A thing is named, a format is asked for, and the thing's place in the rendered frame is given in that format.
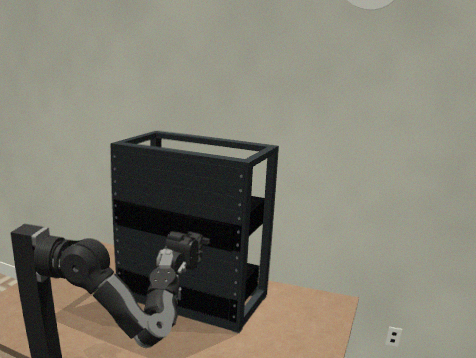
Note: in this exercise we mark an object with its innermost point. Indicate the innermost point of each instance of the black storage rack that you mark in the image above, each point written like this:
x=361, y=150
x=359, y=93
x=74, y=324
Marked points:
x=190, y=186

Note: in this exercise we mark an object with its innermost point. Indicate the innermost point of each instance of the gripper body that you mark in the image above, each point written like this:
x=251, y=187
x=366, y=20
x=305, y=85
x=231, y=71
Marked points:
x=178, y=243

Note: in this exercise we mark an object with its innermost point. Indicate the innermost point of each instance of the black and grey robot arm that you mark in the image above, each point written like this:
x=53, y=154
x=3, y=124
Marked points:
x=113, y=294

